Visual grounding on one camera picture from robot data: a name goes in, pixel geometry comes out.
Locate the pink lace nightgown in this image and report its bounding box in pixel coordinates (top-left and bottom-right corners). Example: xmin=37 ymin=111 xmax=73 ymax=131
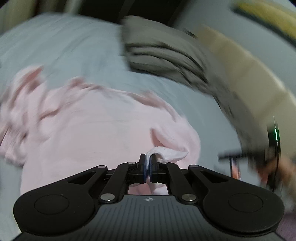
xmin=1 ymin=66 xmax=201 ymax=194

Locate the person's right hand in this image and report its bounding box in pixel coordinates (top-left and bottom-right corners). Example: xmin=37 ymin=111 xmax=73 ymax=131
xmin=256 ymin=155 xmax=295 ymax=196

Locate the cream padded headboard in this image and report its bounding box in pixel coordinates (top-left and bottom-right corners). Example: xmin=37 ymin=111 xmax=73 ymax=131
xmin=196 ymin=25 xmax=295 ymax=156

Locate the grey folded duvet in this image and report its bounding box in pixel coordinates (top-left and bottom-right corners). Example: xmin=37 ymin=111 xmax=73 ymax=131
xmin=121 ymin=16 xmax=268 ymax=149

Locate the light blue bed sheet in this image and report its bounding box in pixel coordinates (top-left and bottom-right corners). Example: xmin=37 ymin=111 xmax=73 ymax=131
xmin=0 ymin=12 xmax=243 ymax=237

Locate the framed wall picture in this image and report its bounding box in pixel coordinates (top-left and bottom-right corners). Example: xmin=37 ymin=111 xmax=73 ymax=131
xmin=232 ymin=1 xmax=295 ymax=46

